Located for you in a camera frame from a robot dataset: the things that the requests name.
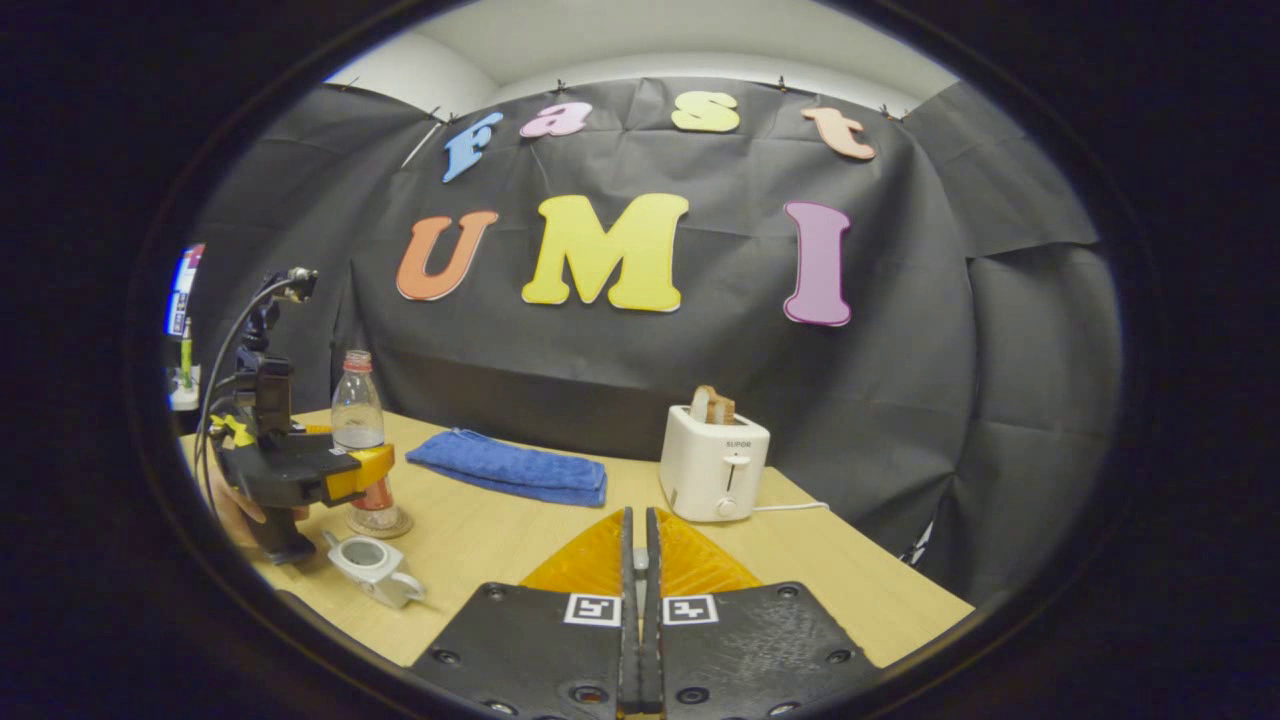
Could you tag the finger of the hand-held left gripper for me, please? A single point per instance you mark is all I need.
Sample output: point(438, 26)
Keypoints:
point(355, 472)

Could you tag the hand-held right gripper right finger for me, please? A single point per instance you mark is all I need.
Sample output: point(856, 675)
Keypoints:
point(750, 650)

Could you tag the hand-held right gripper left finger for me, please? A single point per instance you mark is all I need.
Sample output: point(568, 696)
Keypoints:
point(540, 650)

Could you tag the clear plastic water bottle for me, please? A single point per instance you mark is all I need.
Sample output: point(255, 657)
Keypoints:
point(360, 430)

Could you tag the round cork coaster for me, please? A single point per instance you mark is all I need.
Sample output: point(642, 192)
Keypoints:
point(380, 524)

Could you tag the white teacup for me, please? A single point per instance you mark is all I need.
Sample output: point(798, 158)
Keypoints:
point(375, 567)

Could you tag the white teacup lid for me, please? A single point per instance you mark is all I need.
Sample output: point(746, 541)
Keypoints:
point(640, 558)

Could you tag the green drink bottle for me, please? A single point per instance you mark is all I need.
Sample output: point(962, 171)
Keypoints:
point(186, 360)

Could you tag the blue folded towel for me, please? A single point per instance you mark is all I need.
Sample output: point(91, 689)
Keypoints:
point(510, 465)

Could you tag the white toaster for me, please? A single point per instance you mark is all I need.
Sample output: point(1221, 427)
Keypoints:
point(712, 470)

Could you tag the computer monitor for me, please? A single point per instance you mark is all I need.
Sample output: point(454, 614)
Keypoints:
point(183, 290)

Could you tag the toasted bread slice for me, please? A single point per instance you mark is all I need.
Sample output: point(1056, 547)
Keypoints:
point(715, 406)

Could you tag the black backdrop cloth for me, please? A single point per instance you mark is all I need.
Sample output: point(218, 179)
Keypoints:
point(650, 370)

